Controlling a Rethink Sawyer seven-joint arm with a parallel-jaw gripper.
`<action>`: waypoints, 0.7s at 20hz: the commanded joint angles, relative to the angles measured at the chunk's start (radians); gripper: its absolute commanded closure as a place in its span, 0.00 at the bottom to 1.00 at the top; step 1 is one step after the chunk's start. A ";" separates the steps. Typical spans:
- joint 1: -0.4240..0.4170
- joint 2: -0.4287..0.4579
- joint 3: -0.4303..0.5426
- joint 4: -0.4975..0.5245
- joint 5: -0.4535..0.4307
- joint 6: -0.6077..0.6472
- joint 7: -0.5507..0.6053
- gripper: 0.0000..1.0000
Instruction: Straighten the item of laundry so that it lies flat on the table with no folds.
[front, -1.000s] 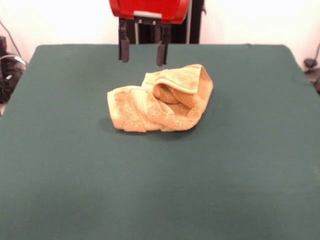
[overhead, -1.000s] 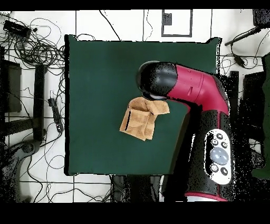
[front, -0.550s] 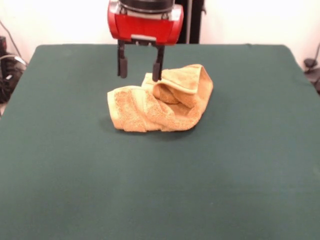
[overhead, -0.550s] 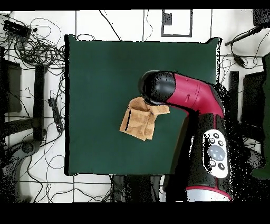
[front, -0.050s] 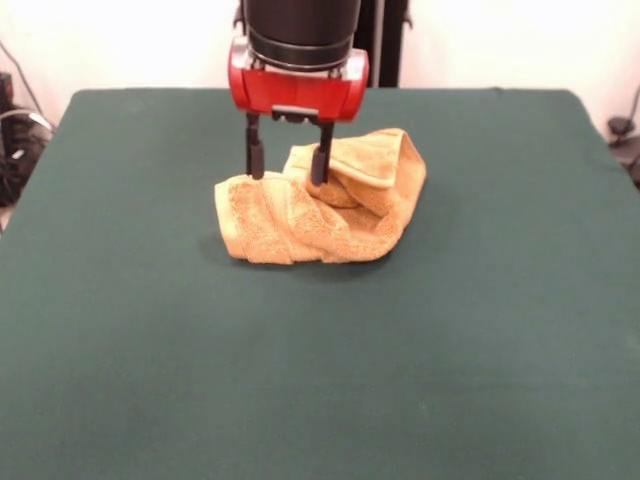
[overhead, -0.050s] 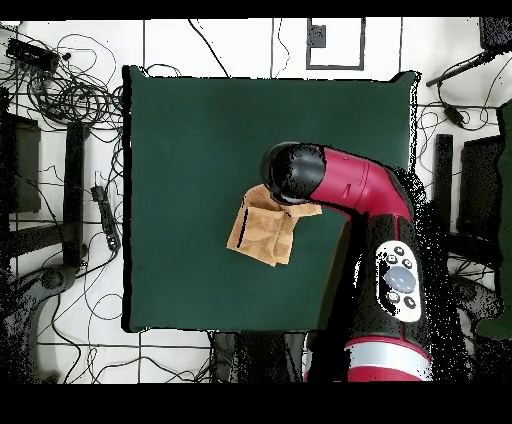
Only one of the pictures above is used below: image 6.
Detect tan terry towel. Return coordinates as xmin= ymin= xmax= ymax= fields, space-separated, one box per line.
xmin=226 ymin=183 xmax=323 ymax=268

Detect dark flat panel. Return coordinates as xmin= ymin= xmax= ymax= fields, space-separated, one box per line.
xmin=0 ymin=112 xmax=42 ymax=215
xmin=456 ymin=134 xmax=504 ymax=243

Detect dark green table cloth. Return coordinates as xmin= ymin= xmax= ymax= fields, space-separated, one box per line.
xmin=121 ymin=64 xmax=419 ymax=334

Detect black power strip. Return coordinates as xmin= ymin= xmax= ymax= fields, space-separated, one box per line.
xmin=90 ymin=184 xmax=122 ymax=252

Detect black stand bar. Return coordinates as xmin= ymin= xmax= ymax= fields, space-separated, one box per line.
xmin=62 ymin=120 xmax=90 ymax=269
xmin=428 ymin=133 xmax=455 ymax=276

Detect black power adapter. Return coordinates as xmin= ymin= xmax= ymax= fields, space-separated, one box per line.
xmin=441 ymin=101 xmax=467 ymax=130

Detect black rod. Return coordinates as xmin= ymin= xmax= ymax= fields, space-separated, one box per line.
xmin=424 ymin=49 xmax=499 ymax=88

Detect dark green hanging cloth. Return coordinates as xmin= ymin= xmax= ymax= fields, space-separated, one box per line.
xmin=474 ymin=99 xmax=512 ymax=340

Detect black hub box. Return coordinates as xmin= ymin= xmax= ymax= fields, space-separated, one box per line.
xmin=5 ymin=36 xmax=61 ymax=72

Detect black device box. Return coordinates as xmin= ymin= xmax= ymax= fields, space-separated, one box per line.
xmin=478 ymin=16 xmax=512 ymax=52

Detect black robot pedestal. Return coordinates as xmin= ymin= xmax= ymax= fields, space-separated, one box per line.
xmin=210 ymin=330 xmax=307 ymax=383

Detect long black cable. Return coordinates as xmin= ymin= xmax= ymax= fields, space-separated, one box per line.
xmin=186 ymin=18 xmax=232 ymax=79

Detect tangled black cables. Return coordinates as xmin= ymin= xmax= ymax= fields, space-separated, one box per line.
xmin=0 ymin=23 xmax=125 ymax=133

